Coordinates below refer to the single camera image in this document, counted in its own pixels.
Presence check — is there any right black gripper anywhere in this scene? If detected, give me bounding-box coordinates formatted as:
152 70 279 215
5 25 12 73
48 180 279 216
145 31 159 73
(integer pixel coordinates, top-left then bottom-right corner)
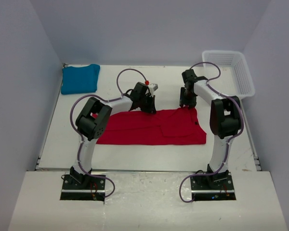
180 87 197 110

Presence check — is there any red t shirt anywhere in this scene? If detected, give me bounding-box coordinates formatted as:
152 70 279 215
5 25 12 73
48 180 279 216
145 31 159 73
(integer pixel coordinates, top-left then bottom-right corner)
97 107 207 145

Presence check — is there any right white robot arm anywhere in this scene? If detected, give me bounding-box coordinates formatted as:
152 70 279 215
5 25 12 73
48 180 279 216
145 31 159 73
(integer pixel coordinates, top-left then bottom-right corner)
180 69 244 189

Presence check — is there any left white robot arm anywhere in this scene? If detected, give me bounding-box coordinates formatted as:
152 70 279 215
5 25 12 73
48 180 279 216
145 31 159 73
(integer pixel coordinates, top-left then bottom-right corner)
70 82 158 189

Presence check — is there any white plastic basket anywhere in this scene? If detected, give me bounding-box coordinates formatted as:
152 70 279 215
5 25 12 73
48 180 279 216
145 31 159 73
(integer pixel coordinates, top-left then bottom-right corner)
202 50 255 99

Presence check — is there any folded blue t shirt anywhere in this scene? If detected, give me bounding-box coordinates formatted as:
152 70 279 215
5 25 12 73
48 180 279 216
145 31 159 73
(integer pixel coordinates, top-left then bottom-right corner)
61 64 100 95

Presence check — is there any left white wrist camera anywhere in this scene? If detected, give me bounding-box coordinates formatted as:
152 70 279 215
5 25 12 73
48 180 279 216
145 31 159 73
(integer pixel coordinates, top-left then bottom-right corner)
148 83 158 95

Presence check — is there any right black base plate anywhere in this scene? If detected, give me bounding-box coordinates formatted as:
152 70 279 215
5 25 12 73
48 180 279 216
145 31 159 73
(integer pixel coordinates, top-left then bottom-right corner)
190 170 236 201

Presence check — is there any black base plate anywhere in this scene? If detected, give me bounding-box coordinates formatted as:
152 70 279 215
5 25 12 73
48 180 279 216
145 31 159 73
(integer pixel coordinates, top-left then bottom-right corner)
60 174 105 202
190 170 236 201

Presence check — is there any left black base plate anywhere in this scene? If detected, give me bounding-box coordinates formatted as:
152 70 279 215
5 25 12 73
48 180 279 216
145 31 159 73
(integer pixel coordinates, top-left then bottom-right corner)
60 174 105 202

